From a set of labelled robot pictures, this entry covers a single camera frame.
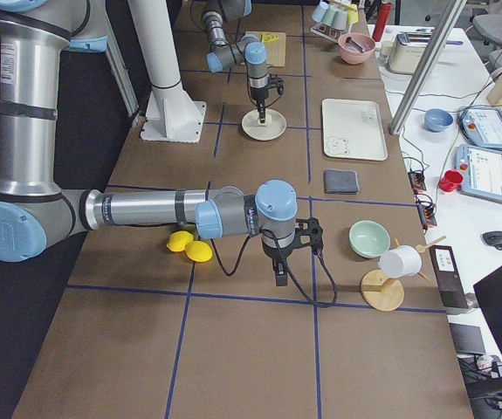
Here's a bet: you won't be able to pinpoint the green bowl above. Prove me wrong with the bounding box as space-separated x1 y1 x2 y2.
348 220 390 258

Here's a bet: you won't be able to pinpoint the wooden mug stand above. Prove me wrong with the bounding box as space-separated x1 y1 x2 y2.
361 236 446 312

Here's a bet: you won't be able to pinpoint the red bottle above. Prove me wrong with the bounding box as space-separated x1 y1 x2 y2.
372 1 392 42

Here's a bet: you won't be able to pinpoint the grey folded cloth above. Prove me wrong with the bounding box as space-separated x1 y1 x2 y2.
323 168 360 195

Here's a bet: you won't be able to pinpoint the black box with label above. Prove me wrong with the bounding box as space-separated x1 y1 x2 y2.
430 245 471 315

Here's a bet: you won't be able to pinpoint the orange power strip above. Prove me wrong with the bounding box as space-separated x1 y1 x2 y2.
408 170 437 232

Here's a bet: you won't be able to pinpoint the cup rack with cups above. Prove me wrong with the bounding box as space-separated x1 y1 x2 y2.
310 0 359 43

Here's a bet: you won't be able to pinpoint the red cup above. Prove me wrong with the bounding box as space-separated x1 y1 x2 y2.
437 169 464 193

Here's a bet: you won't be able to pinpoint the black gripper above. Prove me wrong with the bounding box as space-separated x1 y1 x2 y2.
251 86 269 124
261 235 293 286

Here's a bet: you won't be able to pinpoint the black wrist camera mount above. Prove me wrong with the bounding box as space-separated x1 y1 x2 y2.
292 217 324 257

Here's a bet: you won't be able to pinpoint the near teach pendant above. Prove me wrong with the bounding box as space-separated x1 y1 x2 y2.
454 144 502 203

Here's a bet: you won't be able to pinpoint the far teach pendant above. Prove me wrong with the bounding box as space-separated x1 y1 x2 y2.
458 106 502 151

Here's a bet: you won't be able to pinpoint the pink bowl with ice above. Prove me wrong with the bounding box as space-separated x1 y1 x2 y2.
338 32 375 65

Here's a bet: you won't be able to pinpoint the metal ice scoop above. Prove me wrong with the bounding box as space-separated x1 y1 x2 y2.
346 37 365 53

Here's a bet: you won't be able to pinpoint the aluminium frame post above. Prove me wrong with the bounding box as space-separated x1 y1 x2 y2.
389 0 467 134

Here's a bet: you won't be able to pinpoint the yellow lemon front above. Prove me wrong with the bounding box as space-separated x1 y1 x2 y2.
184 240 214 263

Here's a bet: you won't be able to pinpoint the black computer mouse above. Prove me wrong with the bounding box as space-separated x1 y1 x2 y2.
481 230 502 251

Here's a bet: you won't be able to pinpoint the white mug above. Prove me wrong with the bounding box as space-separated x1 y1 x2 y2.
378 245 422 278

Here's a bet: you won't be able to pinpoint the lemon slices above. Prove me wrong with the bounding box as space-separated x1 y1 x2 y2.
261 32 279 44

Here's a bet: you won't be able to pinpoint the cream toaster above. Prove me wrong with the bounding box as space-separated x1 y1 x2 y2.
381 31 431 75

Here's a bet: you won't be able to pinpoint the cream bear tray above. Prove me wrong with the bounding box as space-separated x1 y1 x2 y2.
321 99 388 161

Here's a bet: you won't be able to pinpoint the teach pendant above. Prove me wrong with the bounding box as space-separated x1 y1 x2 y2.
458 106 502 151
454 144 502 203

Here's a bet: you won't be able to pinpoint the wooden cutting board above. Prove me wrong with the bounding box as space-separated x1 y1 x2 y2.
245 31 286 68

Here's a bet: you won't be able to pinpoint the cream round plate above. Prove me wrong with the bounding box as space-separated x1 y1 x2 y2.
241 109 287 141

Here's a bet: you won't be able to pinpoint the yellow lemon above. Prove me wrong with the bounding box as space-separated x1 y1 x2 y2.
166 230 194 252
184 240 214 263

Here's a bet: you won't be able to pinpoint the blue bowl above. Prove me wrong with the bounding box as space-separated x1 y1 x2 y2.
423 108 454 133

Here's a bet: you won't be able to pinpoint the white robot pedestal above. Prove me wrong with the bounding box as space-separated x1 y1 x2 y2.
128 0 207 143

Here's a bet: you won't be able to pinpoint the yellow lemon back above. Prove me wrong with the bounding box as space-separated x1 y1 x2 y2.
166 230 194 252

